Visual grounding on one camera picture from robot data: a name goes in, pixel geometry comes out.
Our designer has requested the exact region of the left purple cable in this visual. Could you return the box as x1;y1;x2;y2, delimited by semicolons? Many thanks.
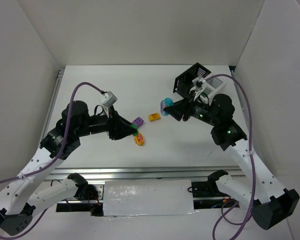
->
0;81;107;238

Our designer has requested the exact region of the aluminium rail frame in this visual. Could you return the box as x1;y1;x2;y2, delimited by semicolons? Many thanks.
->
45;65;243;181

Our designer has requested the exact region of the yellow curved lego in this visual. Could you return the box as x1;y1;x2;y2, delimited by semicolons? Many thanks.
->
148;113;161;122

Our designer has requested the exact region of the teal frog flower lego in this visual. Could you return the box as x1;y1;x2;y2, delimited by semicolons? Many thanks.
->
160;97;174;116

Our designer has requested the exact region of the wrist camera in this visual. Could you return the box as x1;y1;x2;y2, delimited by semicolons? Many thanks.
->
190;76;206;100
99;91;118;108

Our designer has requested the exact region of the black slatted container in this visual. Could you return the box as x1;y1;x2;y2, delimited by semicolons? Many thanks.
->
173;62;212;98

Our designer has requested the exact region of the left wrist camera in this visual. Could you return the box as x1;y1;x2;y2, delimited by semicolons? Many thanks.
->
99;91;118;108

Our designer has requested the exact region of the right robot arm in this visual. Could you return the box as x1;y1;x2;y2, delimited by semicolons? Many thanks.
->
163;93;300;230

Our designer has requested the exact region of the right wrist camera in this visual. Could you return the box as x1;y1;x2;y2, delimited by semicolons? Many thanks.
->
190;76;206;100

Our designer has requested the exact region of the small green lego brick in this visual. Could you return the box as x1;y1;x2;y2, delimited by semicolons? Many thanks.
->
130;124;139;137

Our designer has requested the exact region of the white slatted container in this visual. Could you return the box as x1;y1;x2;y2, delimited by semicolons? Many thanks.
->
200;77;227;104

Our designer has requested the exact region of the purple lego brick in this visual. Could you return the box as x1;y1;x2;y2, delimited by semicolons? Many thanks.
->
132;117;144;128

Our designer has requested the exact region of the white foil cover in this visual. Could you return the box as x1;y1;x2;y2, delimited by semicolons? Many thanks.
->
103;179;195;217

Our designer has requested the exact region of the yellow butterfly lego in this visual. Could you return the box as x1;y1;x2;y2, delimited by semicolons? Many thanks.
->
134;133;145;146

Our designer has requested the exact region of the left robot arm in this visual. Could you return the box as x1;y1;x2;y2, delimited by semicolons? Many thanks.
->
0;100;138;240

